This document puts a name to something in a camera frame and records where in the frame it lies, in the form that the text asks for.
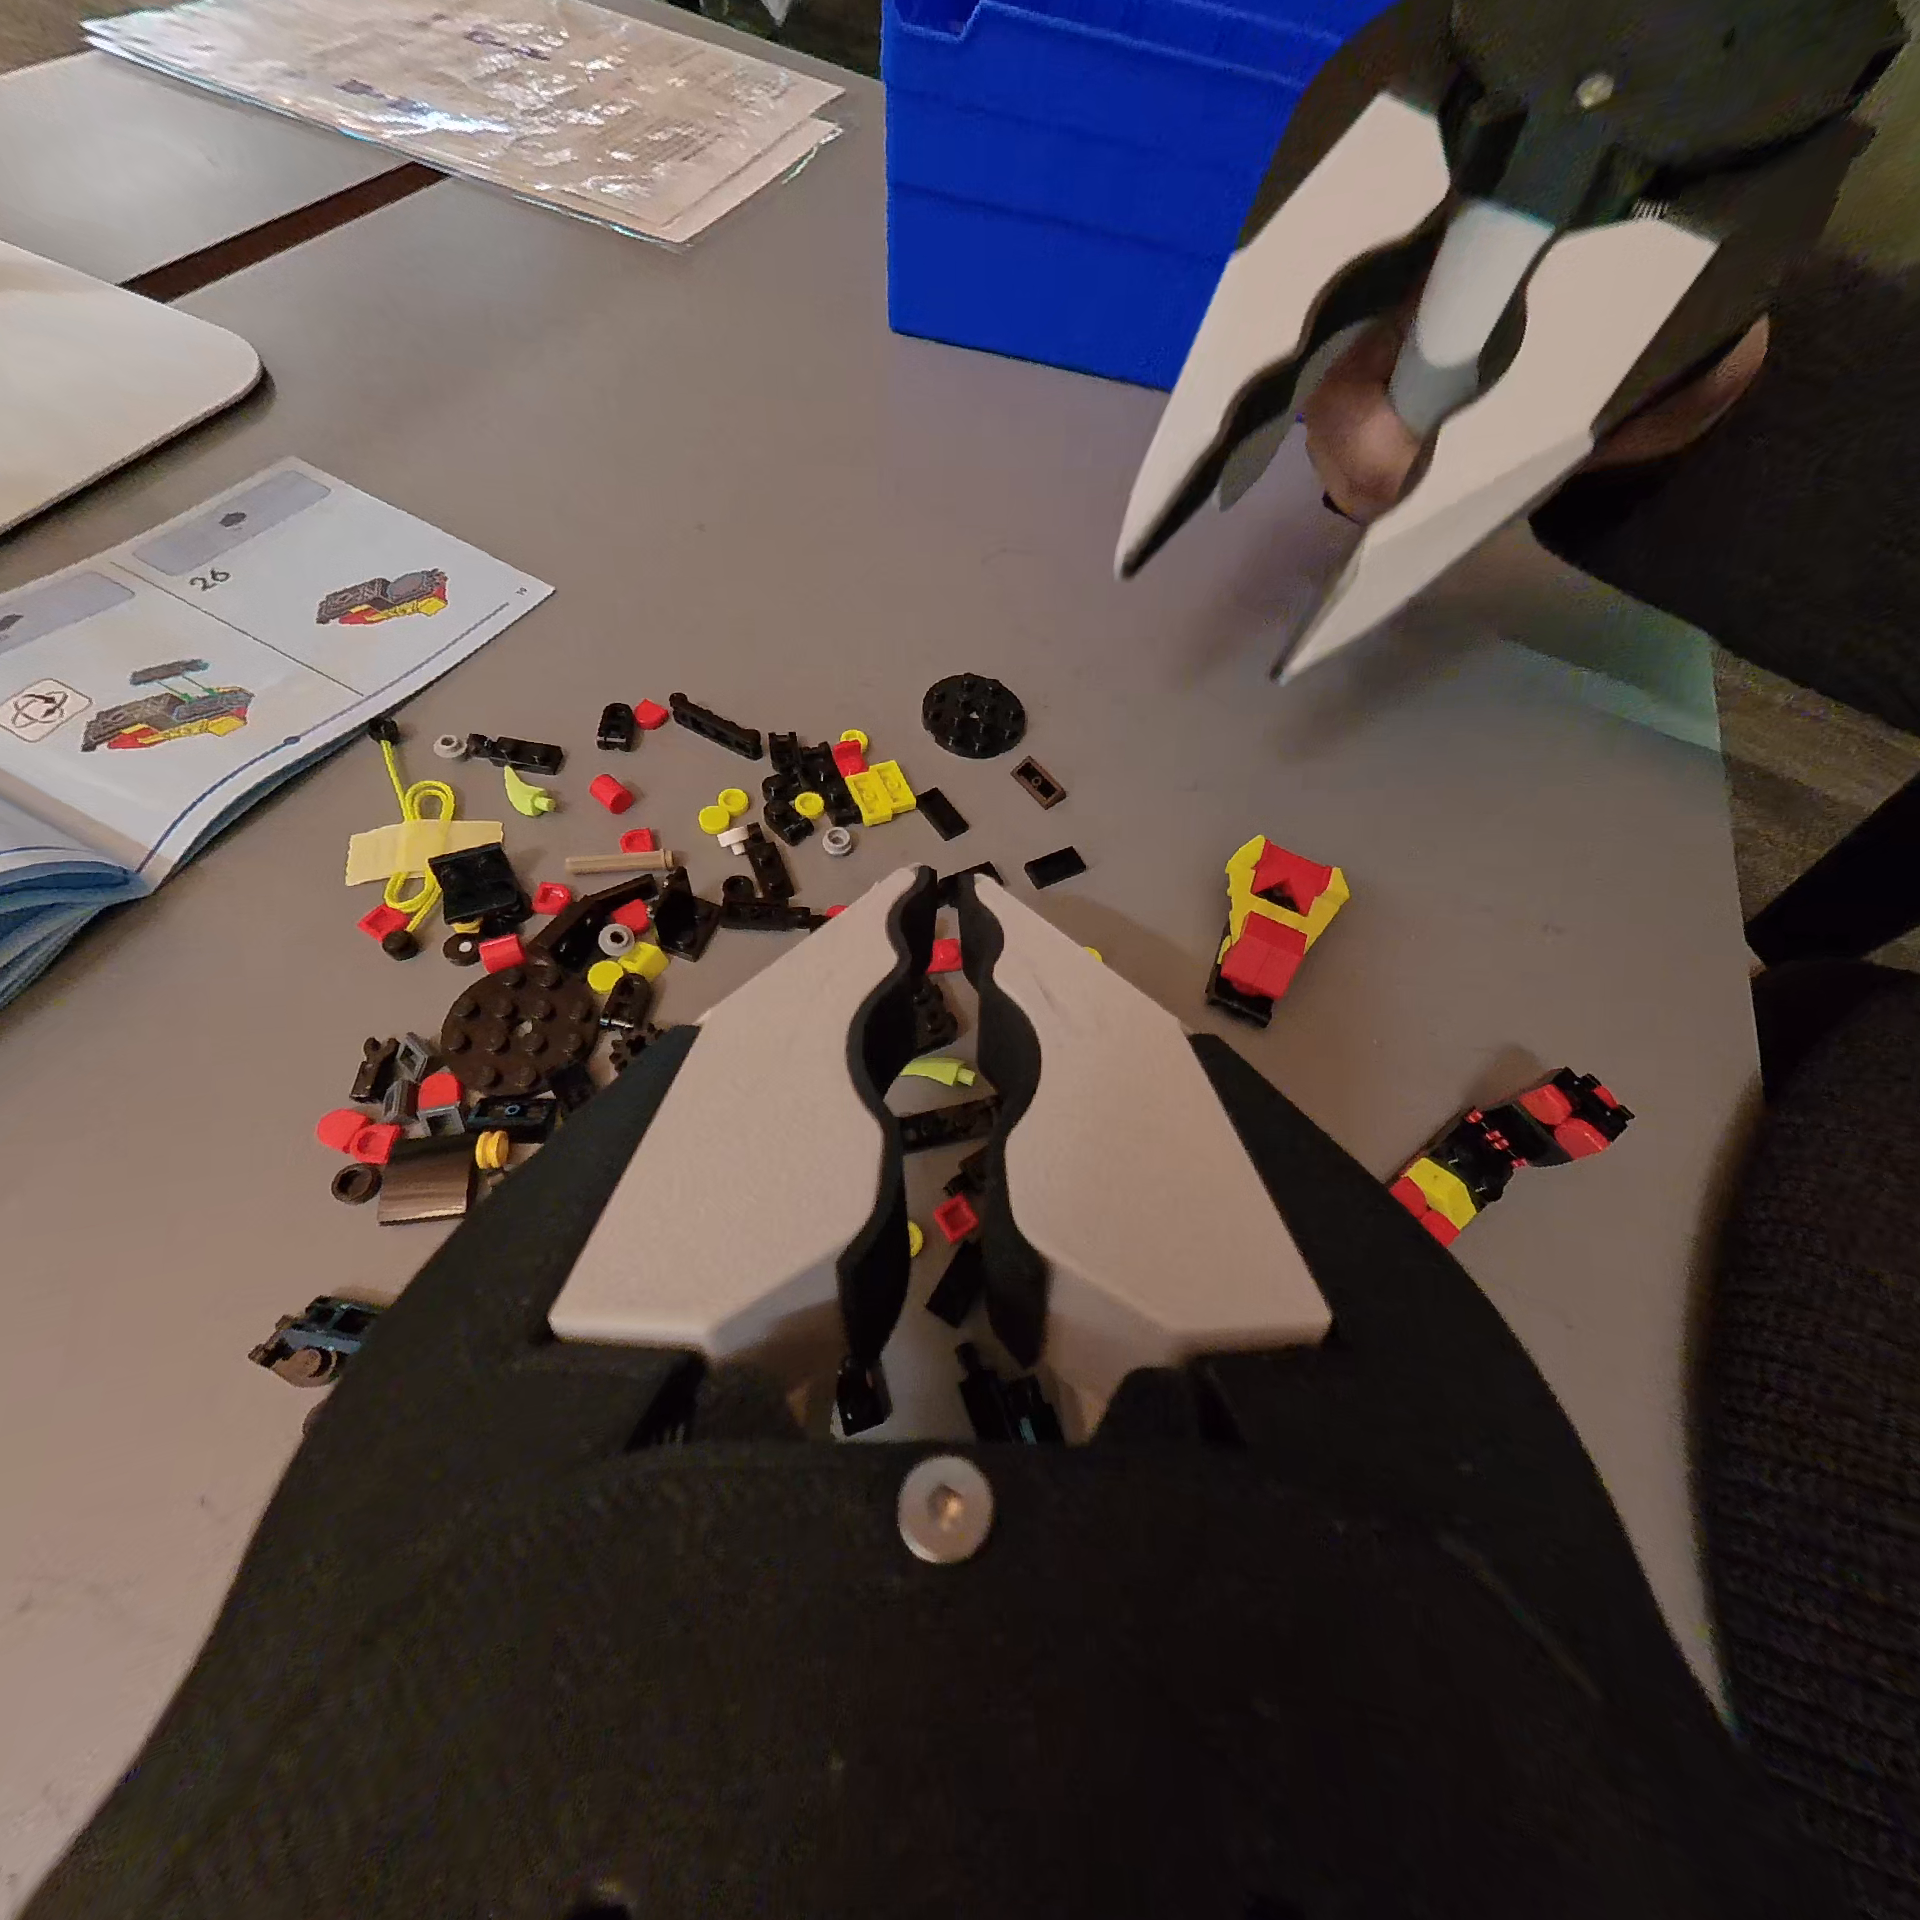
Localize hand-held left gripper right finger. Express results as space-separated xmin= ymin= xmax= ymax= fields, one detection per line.
xmin=956 ymin=870 xmax=1336 ymax=1429

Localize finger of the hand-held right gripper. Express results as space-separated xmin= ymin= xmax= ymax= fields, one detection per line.
xmin=1113 ymin=90 xmax=1459 ymax=584
xmin=1267 ymin=223 xmax=1721 ymax=687

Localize plastic-wrapped paper sheets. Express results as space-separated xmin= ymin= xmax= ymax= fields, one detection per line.
xmin=80 ymin=0 xmax=847 ymax=248

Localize black furniture leg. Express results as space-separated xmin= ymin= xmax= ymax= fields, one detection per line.
xmin=1744 ymin=811 xmax=1920 ymax=968

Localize pile of lego pieces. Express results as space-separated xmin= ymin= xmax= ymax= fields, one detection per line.
xmin=246 ymin=681 xmax=1110 ymax=1442

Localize black round lego plate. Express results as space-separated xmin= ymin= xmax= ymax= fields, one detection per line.
xmin=918 ymin=672 xmax=1031 ymax=768

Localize long black red lego assembly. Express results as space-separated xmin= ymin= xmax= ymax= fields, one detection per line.
xmin=1386 ymin=1065 xmax=1636 ymax=1250

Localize person's right hand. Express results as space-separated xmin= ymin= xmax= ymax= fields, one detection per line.
xmin=1297 ymin=319 xmax=1774 ymax=522

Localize blue plastic bin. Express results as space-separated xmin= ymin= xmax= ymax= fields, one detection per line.
xmin=879 ymin=0 xmax=1404 ymax=396

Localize yellow and red lego assembly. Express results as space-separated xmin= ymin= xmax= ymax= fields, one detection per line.
xmin=1202 ymin=834 xmax=1351 ymax=1031

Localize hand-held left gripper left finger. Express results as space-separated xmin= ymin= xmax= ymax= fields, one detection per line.
xmin=546 ymin=864 xmax=937 ymax=1410

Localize lego instruction booklet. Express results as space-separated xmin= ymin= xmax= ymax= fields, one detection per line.
xmin=0 ymin=458 xmax=555 ymax=1010

